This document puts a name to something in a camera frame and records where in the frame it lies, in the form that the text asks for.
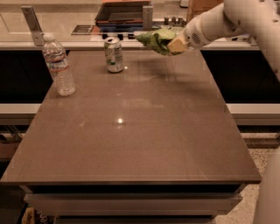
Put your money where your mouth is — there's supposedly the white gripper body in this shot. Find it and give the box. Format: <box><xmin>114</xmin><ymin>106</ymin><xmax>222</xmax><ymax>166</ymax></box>
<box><xmin>184</xmin><ymin>16</ymin><xmax>211</xmax><ymax>49</ymax></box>

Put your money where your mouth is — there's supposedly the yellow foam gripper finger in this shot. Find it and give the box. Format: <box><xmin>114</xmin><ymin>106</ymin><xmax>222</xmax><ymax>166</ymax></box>
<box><xmin>167</xmin><ymin>36</ymin><xmax>189</xmax><ymax>53</ymax></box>

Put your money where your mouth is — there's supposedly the green jalapeno chip bag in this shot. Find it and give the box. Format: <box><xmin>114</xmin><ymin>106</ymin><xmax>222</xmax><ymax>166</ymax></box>
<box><xmin>135</xmin><ymin>28</ymin><xmax>186</xmax><ymax>56</ymax></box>

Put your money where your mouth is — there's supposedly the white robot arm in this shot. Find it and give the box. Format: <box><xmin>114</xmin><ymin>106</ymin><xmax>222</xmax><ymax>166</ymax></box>
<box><xmin>167</xmin><ymin>0</ymin><xmax>280</xmax><ymax>224</ymax></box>

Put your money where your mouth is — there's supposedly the clear plastic water bottle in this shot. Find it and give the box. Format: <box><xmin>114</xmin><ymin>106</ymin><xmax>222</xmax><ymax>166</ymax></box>
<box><xmin>42</xmin><ymin>33</ymin><xmax>76</xmax><ymax>96</ymax></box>

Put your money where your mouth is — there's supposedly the yellow snack bag below table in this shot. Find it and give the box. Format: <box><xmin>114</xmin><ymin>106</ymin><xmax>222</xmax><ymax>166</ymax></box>
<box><xmin>21</xmin><ymin>207</ymin><xmax>54</xmax><ymax>224</ymax></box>

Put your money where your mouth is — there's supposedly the cardboard box with label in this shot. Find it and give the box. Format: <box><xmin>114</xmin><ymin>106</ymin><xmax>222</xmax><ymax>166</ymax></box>
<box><xmin>186</xmin><ymin>0</ymin><xmax>224</xmax><ymax>22</ymax></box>

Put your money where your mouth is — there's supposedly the dark tray on counter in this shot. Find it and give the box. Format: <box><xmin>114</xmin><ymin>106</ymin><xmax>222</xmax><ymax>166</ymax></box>
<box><xmin>95</xmin><ymin>0</ymin><xmax>151</xmax><ymax>24</ymax></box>

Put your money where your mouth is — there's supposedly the green white soda can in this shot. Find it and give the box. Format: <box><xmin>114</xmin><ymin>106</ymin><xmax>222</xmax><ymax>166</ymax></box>
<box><xmin>104</xmin><ymin>37</ymin><xmax>123</xmax><ymax>73</ymax></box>

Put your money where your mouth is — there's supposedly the brown table with drawers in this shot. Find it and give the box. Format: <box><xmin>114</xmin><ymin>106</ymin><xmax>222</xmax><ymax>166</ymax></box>
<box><xmin>2</xmin><ymin>51</ymin><xmax>261</xmax><ymax>223</ymax></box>

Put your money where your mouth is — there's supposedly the left metal bracket post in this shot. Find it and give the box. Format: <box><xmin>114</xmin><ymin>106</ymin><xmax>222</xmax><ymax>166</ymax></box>
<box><xmin>21</xmin><ymin>5</ymin><xmax>44</xmax><ymax>46</ymax></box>

